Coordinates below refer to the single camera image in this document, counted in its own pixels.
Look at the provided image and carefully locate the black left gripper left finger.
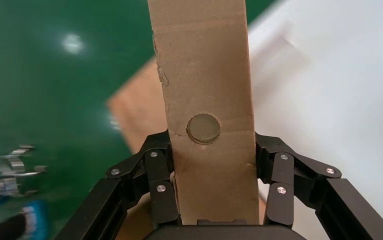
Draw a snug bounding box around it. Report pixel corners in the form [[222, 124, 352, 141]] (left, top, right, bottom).
[[53, 129, 182, 240]]

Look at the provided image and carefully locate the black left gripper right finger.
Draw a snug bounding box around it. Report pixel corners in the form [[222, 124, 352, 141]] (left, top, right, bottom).
[[255, 132, 383, 240]]

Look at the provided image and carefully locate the small cardboard box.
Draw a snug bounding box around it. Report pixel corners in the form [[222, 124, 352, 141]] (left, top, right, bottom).
[[146, 0, 261, 227]]

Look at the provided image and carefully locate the large open cardboard box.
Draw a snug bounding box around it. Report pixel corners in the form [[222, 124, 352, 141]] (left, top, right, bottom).
[[106, 56, 269, 240]]

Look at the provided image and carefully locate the person in yellow coat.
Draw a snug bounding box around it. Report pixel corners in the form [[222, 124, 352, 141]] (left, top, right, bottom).
[[0, 185, 51, 240]]

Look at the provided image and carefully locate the chrome-base swivel stool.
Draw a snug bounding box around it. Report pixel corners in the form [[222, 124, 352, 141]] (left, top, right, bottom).
[[0, 144, 49, 200]]

